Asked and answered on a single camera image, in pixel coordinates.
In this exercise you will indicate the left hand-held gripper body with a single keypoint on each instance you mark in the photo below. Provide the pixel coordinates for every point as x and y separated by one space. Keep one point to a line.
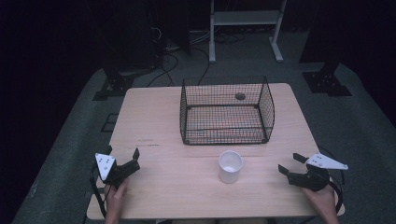
115 172

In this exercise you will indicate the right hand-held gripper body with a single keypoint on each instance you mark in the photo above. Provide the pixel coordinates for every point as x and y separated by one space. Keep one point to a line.
314 179

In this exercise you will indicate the person's left hand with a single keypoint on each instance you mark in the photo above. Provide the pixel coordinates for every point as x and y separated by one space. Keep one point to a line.
115 196

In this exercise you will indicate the person's right hand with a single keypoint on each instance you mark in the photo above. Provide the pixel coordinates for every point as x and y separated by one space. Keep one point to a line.
322 202

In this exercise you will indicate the white cup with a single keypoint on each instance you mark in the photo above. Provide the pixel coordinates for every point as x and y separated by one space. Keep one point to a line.
230 169

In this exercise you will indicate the black stand base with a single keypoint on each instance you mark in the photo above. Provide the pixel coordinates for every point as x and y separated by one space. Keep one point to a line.
115 85
325 82

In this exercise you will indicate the dark round disc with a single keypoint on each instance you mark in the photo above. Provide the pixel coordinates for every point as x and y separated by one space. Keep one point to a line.
240 96

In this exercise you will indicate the black square floor frame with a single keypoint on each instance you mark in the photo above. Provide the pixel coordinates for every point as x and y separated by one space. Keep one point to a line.
109 123

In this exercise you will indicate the white metal stand frame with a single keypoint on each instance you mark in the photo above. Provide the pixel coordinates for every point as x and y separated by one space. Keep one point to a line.
246 17

